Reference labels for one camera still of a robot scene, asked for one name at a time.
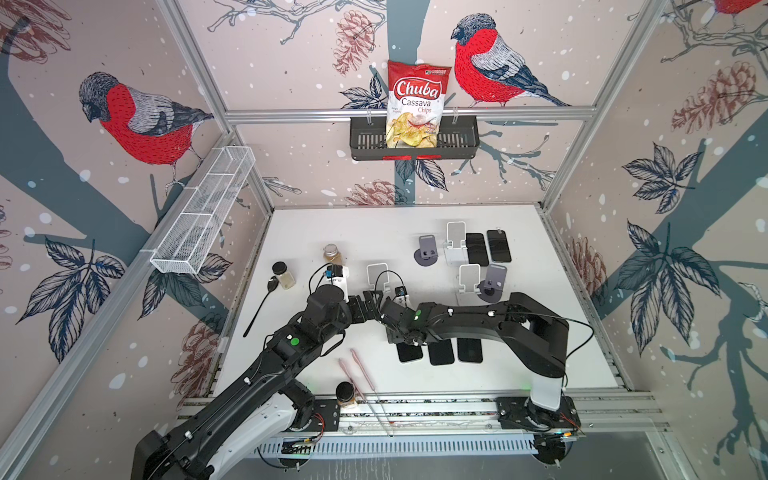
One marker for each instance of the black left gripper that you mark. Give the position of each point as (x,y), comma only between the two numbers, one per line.
(362,315)

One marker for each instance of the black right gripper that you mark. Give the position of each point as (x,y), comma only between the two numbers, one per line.
(393,339)

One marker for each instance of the green-edged phone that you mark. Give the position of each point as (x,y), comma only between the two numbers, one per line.
(409,353)

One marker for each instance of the black phone with sticker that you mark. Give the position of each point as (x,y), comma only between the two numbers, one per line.
(441,353)

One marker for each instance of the purple phone with sticker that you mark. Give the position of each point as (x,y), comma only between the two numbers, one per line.
(470,350)

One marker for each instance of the teal phone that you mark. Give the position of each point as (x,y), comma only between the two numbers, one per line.
(498,246)

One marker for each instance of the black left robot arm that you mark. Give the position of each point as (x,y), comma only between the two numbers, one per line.
(265,400)

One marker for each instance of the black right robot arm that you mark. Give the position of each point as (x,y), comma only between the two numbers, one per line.
(537,336)

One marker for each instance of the white stand back left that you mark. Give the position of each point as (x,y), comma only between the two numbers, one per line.
(378,276)

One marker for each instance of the dark round stand back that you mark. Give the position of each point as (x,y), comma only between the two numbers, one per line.
(427,253)

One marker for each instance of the dark round stand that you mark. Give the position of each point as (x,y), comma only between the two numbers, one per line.
(427,253)
(492,287)

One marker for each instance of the white stand far right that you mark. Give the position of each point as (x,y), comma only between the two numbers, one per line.
(455,249)

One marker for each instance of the dark round stand front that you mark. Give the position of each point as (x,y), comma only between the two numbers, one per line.
(492,287)

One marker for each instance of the brown spice glass jar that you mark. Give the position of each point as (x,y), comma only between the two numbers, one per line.
(332,254)

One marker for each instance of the pink chopstick right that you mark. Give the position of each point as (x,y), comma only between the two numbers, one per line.
(371,385)

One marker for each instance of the black-lid spice jar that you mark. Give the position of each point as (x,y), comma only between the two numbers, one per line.
(283,275)

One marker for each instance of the black spoon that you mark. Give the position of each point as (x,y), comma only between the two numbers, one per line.
(271,287)

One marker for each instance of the Chuba cassava chips bag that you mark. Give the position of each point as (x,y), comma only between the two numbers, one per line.
(416,96)

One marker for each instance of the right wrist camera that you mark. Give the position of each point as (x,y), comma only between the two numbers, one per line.
(401,295)

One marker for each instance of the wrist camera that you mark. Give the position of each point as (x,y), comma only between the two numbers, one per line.
(337,275)
(401,295)

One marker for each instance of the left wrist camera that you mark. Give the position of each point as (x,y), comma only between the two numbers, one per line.
(337,275)

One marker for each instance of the black-lid jar on rail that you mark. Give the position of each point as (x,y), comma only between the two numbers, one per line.
(347,396)

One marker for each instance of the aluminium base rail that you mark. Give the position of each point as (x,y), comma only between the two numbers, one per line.
(599,411)

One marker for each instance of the white wire shelf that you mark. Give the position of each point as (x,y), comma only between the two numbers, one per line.
(185,247)

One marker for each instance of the black wire basket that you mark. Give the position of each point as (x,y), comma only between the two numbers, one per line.
(458,139)

